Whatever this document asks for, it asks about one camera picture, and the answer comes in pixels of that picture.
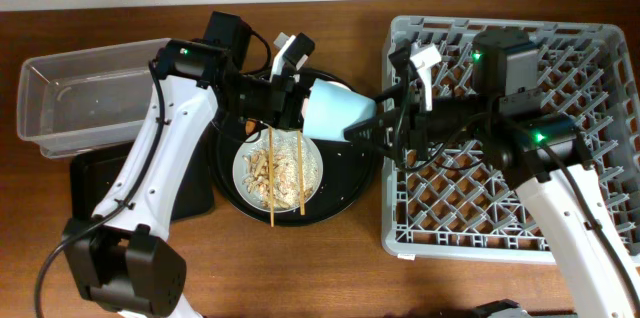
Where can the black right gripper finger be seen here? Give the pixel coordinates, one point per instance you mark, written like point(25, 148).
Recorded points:
point(387, 131)
point(399, 93)

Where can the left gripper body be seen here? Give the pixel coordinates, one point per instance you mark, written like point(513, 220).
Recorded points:
point(268, 100)

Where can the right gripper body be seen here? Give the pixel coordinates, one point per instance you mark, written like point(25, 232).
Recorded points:
point(437, 126)

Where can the wooden chopstick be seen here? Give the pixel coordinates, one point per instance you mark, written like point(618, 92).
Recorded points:
point(271, 177)
point(300, 164)

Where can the light blue cup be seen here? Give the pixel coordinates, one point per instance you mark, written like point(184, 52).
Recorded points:
point(332, 108)

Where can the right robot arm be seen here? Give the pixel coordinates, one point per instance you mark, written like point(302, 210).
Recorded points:
point(542, 157)

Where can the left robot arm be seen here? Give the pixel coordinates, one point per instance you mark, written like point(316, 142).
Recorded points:
point(120, 258)

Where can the grey dishwasher rack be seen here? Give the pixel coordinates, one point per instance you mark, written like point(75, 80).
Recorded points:
point(460, 207)

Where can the white plate with food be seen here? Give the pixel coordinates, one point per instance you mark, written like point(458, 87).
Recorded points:
point(251, 177)

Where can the clear plastic bin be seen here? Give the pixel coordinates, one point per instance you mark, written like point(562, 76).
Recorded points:
point(70, 103)

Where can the black rectangular tray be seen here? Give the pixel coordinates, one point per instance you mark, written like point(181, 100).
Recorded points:
point(94, 173)

